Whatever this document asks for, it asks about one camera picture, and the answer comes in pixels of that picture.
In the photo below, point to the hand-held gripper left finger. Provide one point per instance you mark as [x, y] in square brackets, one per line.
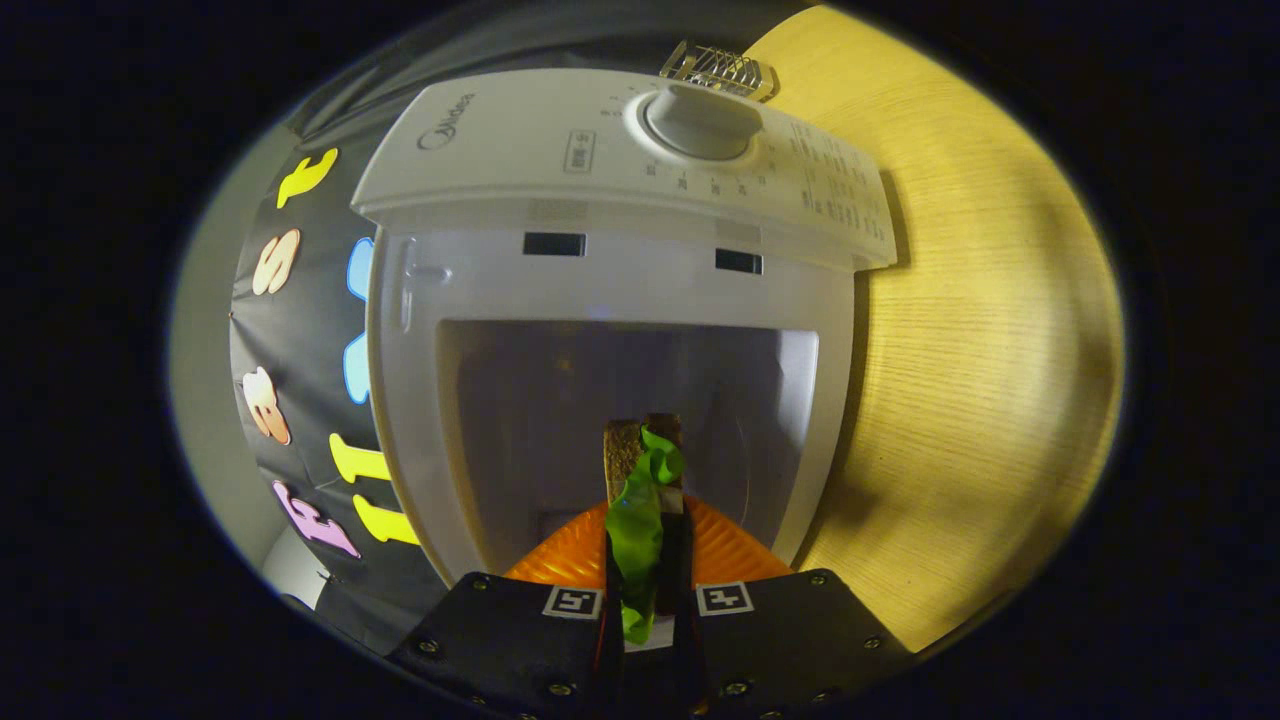
[510, 640]

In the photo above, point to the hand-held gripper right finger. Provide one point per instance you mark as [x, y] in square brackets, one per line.
[790, 640]

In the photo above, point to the brown bread lettuce sandwich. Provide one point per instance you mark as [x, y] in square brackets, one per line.
[635, 530]

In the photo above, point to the white microwave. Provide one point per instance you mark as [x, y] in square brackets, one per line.
[550, 180]

